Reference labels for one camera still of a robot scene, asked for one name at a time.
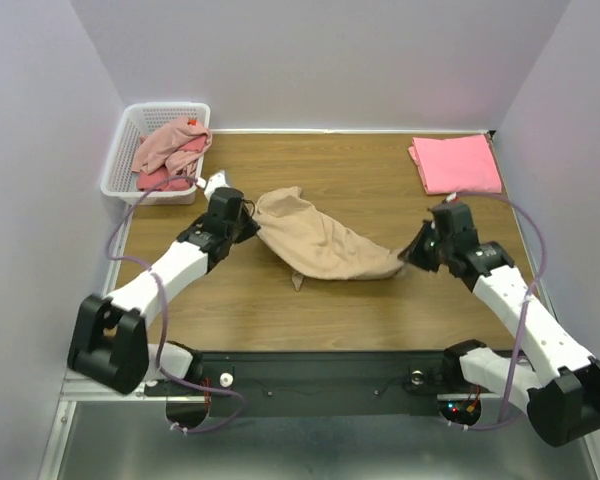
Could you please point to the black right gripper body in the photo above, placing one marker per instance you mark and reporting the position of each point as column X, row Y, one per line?
column 425, row 245

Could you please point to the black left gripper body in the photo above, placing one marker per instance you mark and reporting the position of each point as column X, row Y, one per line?
column 242, row 229

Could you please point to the beige t shirt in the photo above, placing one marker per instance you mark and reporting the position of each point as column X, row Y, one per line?
column 315, row 245

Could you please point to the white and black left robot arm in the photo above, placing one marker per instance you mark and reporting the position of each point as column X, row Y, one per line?
column 110, row 344

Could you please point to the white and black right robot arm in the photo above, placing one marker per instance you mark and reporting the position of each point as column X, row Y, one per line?
column 549, row 376

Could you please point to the folded bright pink t shirt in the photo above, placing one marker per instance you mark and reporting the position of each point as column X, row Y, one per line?
column 457, row 164

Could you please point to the dusty pink t shirt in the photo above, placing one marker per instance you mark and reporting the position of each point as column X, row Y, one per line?
column 177, row 146

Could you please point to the white perforated plastic basket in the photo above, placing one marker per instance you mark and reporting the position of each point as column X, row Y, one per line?
column 138, row 121

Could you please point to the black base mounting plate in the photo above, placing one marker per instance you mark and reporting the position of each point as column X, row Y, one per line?
column 337, row 383

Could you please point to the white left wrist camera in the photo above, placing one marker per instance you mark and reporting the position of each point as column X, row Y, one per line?
column 214, row 182

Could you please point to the aluminium frame rail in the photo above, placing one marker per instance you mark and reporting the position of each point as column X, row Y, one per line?
column 76, row 387

